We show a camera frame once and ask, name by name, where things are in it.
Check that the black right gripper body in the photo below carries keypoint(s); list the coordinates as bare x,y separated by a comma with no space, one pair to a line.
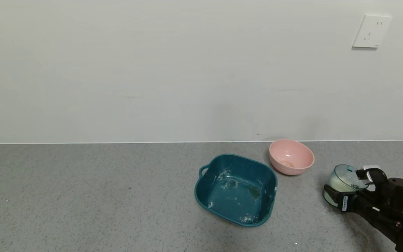
344,203

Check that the white wall socket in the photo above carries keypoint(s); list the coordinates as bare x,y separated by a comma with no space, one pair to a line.
371,31

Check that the pink plastic bowl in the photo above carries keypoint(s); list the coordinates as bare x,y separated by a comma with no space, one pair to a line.
291,157

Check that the clear ribbed plastic cup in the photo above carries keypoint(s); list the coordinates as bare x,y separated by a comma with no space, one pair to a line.
343,180

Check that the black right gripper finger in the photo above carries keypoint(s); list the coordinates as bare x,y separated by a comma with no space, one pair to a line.
378,175
333,196

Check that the teal square plastic basin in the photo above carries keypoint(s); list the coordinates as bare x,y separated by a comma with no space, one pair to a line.
236,199

